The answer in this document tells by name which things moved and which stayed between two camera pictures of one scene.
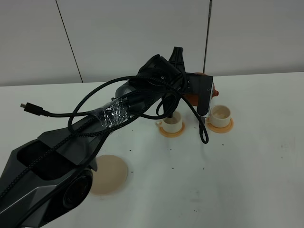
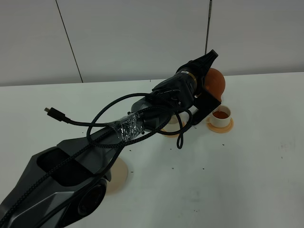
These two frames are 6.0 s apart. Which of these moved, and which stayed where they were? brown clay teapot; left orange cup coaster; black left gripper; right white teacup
Moved: black left gripper; brown clay teapot
Stayed: left orange cup coaster; right white teacup
